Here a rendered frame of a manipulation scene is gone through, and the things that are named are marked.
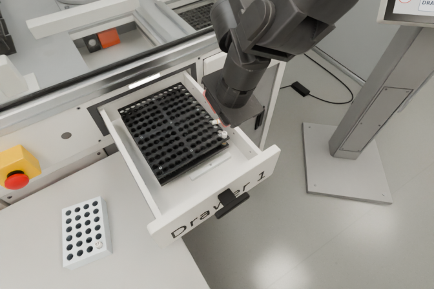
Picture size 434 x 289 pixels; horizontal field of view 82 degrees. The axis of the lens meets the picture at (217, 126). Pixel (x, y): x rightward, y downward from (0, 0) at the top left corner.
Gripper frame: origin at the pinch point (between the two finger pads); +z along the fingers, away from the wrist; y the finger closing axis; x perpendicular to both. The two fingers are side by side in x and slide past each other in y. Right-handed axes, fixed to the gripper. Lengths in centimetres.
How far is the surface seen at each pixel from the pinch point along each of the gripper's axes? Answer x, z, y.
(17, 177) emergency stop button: -39.7, 12.1, -11.9
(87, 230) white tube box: -33.5, 17.9, 3.8
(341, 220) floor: 60, 84, 55
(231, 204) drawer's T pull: -7.4, 1.3, 15.2
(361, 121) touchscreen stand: 85, 55, 18
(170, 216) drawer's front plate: -17.6, 0.9, 11.3
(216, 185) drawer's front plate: -8.1, 1.0, 10.9
